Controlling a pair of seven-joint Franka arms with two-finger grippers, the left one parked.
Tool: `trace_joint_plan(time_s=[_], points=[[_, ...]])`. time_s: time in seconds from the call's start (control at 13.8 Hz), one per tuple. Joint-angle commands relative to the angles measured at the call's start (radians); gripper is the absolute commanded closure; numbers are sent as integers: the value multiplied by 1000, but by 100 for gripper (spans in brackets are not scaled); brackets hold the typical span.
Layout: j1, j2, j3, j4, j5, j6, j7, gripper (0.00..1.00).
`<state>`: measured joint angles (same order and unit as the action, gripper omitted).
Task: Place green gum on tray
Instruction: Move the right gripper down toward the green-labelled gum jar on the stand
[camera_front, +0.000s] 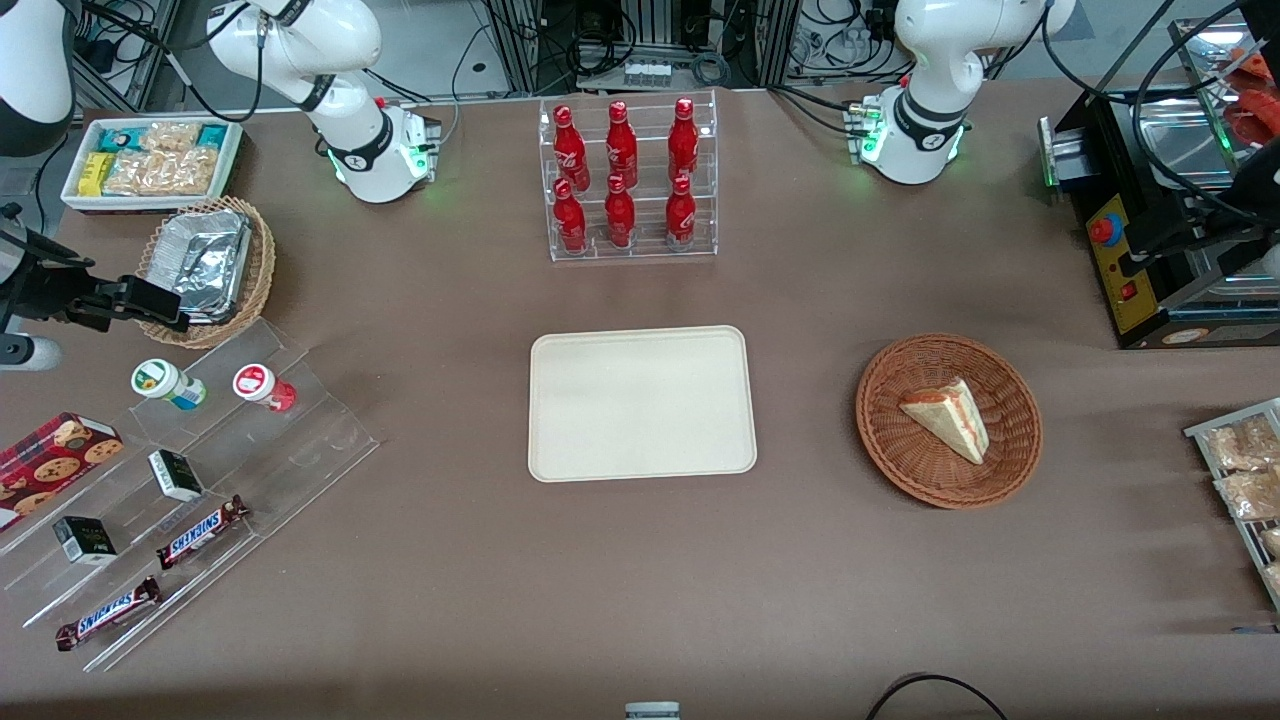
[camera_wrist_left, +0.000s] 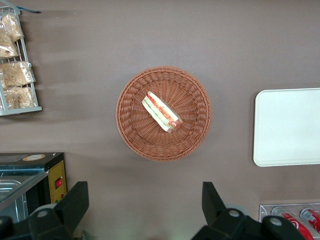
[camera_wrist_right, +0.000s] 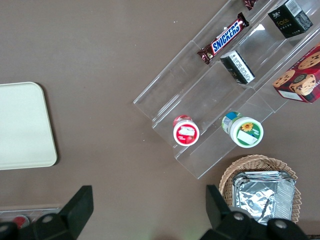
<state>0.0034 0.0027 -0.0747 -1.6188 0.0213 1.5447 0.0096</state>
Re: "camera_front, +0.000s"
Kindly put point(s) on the tray of packaged snacks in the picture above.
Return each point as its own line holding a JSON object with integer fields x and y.
{"x": 1200, "y": 432}

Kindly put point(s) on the small clear cracker bag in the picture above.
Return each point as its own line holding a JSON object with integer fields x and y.
{"x": 170, "y": 136}

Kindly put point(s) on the Snickers bar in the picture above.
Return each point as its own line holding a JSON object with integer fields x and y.
{"x": 202, "y": 532}
{"x": 107, "y": 613}

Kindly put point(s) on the white rectangular snack bin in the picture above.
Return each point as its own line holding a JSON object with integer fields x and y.
{"x": 75, "y": 195}

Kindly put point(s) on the red cola bottle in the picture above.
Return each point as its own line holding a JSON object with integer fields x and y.
{"x": 683, "y": 142}
{"x": 570, "y": 222}
{"x": 620, "y": 218}
{"x": 681, "y": 216}
{"x": 570, "y": 148}
{"x": 621, "y": 148}

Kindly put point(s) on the grey power strip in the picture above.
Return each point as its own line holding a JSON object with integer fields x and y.
{"x": 646, "y": 73}

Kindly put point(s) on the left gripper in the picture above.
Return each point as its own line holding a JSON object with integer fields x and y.
{"x": 1236, "y": 214}

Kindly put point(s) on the clear acrylic stepped shelf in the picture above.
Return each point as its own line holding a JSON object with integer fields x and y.
{"x": 300, "y": 445}

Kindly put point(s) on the red cookie box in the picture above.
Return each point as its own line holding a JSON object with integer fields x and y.
{"x": 55, "y": 462}

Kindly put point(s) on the yellow snack packet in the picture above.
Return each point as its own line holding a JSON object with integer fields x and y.
{"x": 96, "y": 174}

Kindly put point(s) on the large clear cracker bag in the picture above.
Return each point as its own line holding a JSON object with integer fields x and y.
{"x": 165, "y": 173}

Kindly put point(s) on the teal snack packet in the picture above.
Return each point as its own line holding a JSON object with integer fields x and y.
{"x": 212, "y": 136}
{"x": 120, "y": 139}

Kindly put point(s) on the black machine with yellow panel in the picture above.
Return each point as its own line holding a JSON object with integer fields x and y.
{"x": 1150, "y": 190}

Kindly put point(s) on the brown wicker basket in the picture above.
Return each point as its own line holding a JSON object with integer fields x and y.
{"x": 900, "y": 460}

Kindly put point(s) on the beige plastic tray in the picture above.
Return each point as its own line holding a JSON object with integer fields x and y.
{"x": 640, "y": 403}

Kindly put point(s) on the clear bag of pastries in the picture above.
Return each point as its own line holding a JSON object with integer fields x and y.
{"x": 1272, "y": 542}
{"x": 1240, "y": 446}
{"x": 1250, "y": 495}
{"x": 1274, "y": 580}

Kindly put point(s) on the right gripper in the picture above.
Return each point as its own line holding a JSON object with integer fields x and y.
{"x": 52, "y": 291}

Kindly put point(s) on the green-lid yogurt bottle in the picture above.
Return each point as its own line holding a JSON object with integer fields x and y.
{"x": 165, "y": 383}

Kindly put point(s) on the small black box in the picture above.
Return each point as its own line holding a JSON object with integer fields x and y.
{"x": 176, "y": 476}
{"x": 84, "y": 541}

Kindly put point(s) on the red emergency stop button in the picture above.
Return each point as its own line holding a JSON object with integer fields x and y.
{"x": 1105, "y": 231}

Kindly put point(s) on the light wicker basket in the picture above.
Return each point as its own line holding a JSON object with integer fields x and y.
{"x": 262, "y": 262}

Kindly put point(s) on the aluminium foil container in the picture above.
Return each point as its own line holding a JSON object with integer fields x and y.
{"x": 205, "y": 262}

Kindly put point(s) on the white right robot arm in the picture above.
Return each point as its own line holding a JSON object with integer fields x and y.
{"x": 372, "y": 150}

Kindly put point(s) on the red food item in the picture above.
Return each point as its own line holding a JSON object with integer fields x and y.
{"x": 1255, "y": 110}

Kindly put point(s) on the clear acrylic bottle rack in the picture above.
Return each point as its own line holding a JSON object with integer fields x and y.
{"x": 648, "y": 245}

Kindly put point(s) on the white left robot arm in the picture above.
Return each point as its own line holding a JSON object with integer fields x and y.
{"x": 915, "y": 130}

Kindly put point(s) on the wrapped triangle sandwich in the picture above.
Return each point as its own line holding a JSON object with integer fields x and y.
{"x": 950, "y": 420}

